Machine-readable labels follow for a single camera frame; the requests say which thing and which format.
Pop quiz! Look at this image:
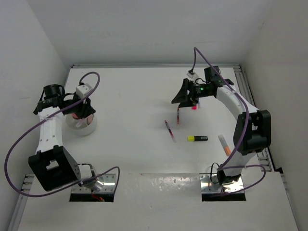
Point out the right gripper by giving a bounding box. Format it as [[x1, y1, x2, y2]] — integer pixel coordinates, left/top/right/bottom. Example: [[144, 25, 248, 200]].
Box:
[[172, 78, 212, 108]]

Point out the orange clear highlighter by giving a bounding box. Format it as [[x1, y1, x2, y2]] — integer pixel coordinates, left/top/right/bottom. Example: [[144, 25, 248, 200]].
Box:
[[218, 135, 231, 156]]

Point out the purple clear highlighter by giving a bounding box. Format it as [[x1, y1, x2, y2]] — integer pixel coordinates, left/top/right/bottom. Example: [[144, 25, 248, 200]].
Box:
[[76, 115, 94, 128]]

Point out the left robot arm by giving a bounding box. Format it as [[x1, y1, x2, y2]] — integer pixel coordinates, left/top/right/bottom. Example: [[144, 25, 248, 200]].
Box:
[[28, 83, 97, 192]]

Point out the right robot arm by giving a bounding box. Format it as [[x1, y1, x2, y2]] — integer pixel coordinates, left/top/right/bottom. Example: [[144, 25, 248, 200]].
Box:
[[171, 66, 271, 185]]

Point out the red refill pen upper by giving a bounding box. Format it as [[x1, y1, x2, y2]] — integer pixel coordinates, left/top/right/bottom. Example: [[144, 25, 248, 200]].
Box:
[[177, 107, 180, 125]]

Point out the red refill pen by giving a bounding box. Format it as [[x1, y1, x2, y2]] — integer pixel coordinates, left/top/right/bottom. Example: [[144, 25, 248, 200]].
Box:
[[177, 107, 180, 125], [164, 120, 176, 143]]

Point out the pink black highlighter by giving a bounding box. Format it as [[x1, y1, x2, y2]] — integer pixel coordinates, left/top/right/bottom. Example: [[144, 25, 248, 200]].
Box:
[[192, 104, 199, 110]]

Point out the white round divided container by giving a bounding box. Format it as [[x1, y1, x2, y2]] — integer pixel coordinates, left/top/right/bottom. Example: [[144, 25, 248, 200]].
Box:
[[65, 114, 97, 136]]

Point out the red refill pen lower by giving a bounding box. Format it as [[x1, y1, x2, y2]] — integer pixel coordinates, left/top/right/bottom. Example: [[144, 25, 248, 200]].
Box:
[[164, 120, 176, 143]]

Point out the yellow black highlighter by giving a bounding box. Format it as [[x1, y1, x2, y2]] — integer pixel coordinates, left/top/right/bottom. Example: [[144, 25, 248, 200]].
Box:
[[187, 136, 208, 142]]

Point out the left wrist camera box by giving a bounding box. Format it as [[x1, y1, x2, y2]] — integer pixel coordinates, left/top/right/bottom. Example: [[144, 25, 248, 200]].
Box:
[[76, 83, 93, 99]]

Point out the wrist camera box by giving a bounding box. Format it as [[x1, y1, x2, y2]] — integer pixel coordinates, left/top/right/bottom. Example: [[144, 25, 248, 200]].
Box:
[[187, 70, 199, 84], [76, 83, 93, 99]]

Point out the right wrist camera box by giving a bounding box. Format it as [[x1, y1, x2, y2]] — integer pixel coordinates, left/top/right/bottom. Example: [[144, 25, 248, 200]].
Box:
[[187, 70, 199, 84]]

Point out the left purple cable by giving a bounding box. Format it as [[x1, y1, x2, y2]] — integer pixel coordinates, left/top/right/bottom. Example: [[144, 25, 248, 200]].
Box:
[[4, 71, 120, 198]]

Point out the purple cable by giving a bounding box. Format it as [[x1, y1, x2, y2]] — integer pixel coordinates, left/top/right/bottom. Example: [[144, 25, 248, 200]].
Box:
[[187, 47, 267, 194], [4, 71, 120, 198]]

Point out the black cable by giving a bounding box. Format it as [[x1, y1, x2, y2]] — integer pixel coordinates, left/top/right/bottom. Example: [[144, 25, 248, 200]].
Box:
[[209, 162, 223, 185]]

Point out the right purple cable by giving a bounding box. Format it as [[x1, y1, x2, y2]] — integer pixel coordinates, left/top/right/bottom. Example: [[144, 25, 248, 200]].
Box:
[[187, 47, 267, 194]]

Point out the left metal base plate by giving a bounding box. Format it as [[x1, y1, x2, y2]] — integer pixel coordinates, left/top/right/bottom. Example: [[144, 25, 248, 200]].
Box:
[[69, 174, 116, 203]]

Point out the metal base plate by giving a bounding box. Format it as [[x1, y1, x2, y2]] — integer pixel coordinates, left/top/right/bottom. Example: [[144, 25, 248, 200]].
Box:
[[69, 174, 116, 203], [199, 173, 246, 202]]

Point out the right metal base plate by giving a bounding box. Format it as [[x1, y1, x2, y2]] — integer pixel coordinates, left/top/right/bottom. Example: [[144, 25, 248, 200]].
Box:
[[199, 173, 246, 202]]

